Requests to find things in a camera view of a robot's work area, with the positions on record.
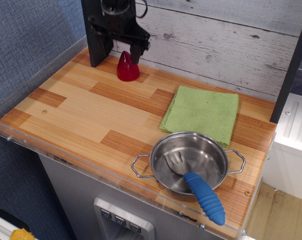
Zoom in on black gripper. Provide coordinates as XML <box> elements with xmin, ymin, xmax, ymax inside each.
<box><xmin>89</xmin><ymin>9</ymin><xmax>150</xmax><ymax>64</ymax></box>

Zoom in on red toy strawberry food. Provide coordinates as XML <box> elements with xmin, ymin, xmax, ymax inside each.
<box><xmin>117</xmin><ymin>51</ymin><xmax>140</xmax><ymax>82</ymax></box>

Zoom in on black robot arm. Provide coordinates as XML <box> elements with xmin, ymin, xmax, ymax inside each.
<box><xmin>81</xmin><ymin>0</ymin><xmax>150</xmax><ymax>67</ymax></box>

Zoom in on green folded cloth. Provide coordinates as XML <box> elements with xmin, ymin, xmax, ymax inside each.
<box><xmin>159</xmin><ymin>85</ymin><xmax>239</xmax><ymax>147</ymax></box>

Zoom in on clear acrylic table guard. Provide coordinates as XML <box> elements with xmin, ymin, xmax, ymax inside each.
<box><xmin>0</xmin><ymin>40</ymin><xmax>276</xmax><ymax>240</ymax></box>

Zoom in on stainless steel pot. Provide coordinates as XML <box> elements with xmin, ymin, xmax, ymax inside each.
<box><xmin>131</xmin><ymin>131</ymin><xmax>246</xmax><ymax>195</ymax></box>

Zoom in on grey toy cabinet front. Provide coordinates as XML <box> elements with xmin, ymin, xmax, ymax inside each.
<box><xmin>37</xmin><ymin>152</ymin><xmax>232</xmax><ymax>240</ymax></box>

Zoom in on silver dispenser button panel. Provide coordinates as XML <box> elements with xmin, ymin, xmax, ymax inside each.
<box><xmin>93</xmin><ymin>197</ymin><xmax>156</xmax><ymax>240</ymax></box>

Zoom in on white toy sink counter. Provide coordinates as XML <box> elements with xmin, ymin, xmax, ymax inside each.
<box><xmin>262</xmin><ymin>93</ymin><xmax>302</xmax><ymax>199</ymax></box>

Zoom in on yellow object bottom left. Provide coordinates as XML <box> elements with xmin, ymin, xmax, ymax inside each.
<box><xmin>9</xmin><ymin>228</ymin><xmax>36</xmax><ymax>240</ymax></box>

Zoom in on dark grey left post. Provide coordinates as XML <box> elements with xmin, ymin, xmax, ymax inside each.
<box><xmin>81</xmin><ymin>0</ymin><xmax>105</xmax><ymax>68</ymax></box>

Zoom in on dark grey post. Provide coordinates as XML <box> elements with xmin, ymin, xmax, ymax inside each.
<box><xmin>269</xmin><ymin>29</ymin><xmax>302</xmax><ymax>124</ymax></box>
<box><xmin>81</xmin><ymin>0</ymin><xmax>105</xmax><ymax>68</ymax></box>

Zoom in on blue handled metal fork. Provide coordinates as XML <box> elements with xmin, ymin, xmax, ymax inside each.
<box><xmin>164</xmin><ymin>152</ymin><xmax>226</xmax><ymax>226</ymax></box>

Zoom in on dark grey right post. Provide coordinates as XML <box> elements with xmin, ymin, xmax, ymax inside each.
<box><xmin>269</xmin><ymin>29</ymin><xmax>302</xmax><ymax>124</ymax></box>

